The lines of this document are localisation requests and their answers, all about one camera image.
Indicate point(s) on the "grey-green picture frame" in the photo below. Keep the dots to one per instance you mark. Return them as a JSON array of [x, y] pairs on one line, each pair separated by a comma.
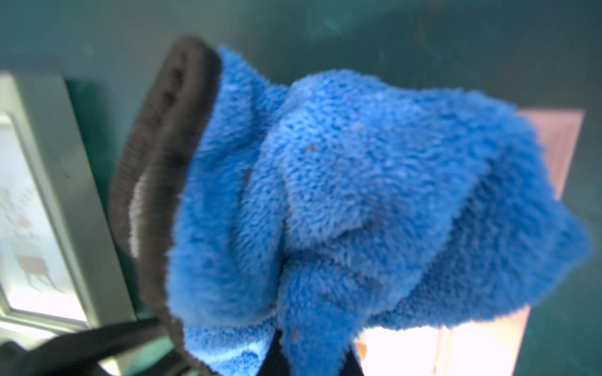
[[59, 269]]

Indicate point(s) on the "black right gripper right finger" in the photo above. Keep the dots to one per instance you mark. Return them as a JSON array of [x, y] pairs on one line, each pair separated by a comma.
[[351, 365]]

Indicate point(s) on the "pink picture frame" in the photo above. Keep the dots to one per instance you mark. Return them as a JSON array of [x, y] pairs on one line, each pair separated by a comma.
[[488, 348]]

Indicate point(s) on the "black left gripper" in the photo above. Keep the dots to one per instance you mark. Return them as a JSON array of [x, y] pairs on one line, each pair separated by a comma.
[[33, 351]]

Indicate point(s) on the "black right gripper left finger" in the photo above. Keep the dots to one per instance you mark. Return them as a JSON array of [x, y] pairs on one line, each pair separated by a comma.
[[275, 362]]

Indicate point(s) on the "blue black-edged cloth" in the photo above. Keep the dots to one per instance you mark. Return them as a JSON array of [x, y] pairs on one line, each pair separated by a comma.
[[308, 213]]

